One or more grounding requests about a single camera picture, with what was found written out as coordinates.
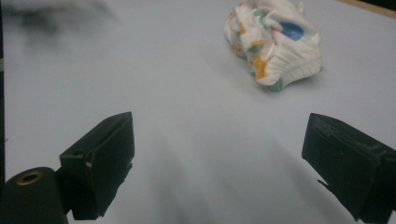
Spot wooden table board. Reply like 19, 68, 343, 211
337, 0, 396, 21

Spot white fruit print baby pants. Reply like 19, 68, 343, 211
223, 0, 323, 93

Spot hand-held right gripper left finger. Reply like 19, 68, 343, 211
55, 111, 135, 221

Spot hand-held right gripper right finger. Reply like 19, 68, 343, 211
301, 112, 396, 224

